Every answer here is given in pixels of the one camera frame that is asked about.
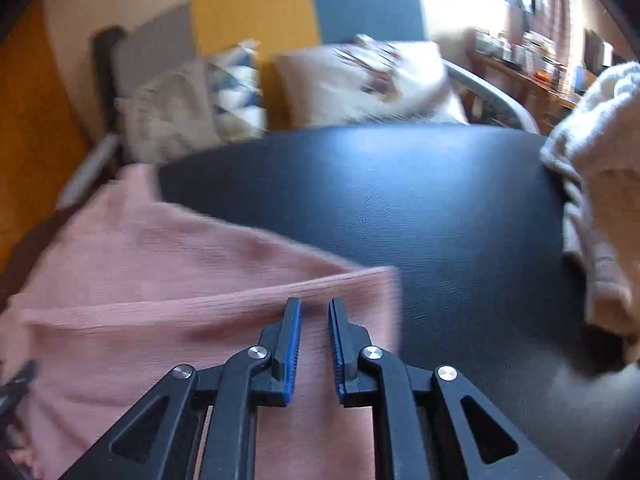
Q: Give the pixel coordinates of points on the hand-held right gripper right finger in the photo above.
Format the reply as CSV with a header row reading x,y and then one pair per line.
x,y
336,355

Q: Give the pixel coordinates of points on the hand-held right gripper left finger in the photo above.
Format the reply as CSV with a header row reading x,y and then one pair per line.
x,y
295,355

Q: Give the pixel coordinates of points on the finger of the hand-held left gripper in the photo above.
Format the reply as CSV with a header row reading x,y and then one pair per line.
x,y
15,390

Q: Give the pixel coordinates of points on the pink knit sweater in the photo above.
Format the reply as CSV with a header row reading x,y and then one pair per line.
x,y
150,270

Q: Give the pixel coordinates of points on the deer print cushion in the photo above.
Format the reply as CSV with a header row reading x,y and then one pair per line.
x,y
350,85

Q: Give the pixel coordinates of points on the wooden wardrobe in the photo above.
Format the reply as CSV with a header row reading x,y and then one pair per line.
x,y
35,120

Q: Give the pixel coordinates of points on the tiger print cushion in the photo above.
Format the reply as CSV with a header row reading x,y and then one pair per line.
x,y
170,110

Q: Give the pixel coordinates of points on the cream knit sweater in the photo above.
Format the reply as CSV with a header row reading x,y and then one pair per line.
x,y
605,160

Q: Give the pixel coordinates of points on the cluttered wooden desk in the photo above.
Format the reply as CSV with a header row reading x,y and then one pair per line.
x,y
525,75

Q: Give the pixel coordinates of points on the grey yellow blue sofa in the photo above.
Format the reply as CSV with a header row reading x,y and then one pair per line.
x,y
250,10

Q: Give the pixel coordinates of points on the patterned beige curtain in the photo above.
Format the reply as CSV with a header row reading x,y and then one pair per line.
x,y
560,15

